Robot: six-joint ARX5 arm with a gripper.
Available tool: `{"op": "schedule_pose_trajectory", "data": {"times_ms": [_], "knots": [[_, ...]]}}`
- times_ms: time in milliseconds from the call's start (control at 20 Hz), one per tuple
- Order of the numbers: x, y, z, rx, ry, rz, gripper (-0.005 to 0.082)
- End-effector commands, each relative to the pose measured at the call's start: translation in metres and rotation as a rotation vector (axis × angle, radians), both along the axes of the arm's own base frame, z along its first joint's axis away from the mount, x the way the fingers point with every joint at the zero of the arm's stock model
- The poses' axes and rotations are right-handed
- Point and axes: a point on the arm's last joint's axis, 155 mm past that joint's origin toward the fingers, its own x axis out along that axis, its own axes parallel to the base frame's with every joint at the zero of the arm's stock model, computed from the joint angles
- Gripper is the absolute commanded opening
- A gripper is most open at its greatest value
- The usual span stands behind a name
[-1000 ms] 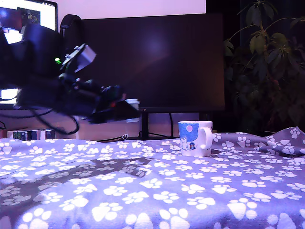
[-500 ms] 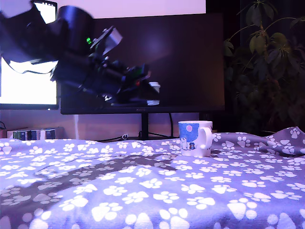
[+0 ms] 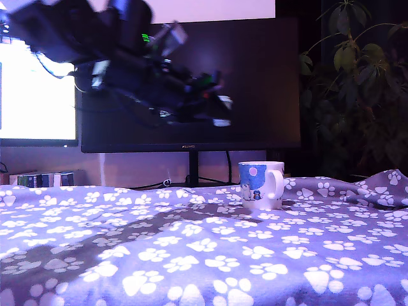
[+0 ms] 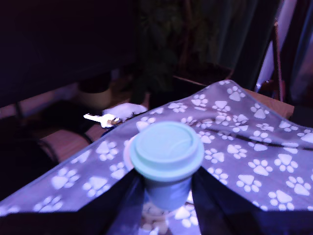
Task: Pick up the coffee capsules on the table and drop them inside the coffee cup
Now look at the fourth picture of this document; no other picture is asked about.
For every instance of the pale green coffee capsule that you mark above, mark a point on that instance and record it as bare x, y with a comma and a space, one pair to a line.
166, 151

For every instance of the paw print cloth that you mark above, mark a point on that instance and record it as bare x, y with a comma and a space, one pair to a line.
244, 147

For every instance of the silver key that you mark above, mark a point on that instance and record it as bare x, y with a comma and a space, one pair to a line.
102, 120

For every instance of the white fluffy object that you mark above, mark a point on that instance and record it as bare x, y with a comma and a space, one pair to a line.
127, 109

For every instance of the cream round pot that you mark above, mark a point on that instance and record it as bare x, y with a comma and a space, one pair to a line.
95, 98

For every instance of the wooden chair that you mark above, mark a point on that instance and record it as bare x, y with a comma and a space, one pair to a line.
277, 61

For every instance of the dark curtain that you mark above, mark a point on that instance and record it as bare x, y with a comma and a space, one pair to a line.
239, 36

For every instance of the green houseplant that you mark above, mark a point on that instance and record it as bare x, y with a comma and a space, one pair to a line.
166, 36

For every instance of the black Huawei monitor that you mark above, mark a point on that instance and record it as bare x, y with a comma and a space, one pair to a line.
61, 36

